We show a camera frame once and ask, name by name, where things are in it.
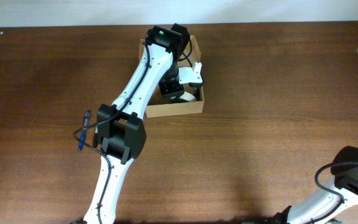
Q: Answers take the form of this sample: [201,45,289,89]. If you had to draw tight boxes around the brown cardboard box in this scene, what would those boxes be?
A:
[139,35,204,118]

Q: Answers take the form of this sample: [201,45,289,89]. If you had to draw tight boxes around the blue ballpoint pen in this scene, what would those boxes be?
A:
[78,110,91,151]

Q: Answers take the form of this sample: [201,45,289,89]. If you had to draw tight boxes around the white masking tape roll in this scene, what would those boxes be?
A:
[175,92,197,103]

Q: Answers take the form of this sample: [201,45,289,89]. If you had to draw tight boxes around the black permanent marker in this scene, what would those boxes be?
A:
[93,132,98,147]

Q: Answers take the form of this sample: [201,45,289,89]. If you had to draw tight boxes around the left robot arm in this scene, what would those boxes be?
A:
[79,24,190,224]

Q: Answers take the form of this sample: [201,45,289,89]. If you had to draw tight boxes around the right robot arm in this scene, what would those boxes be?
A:
[270,146,358,224]

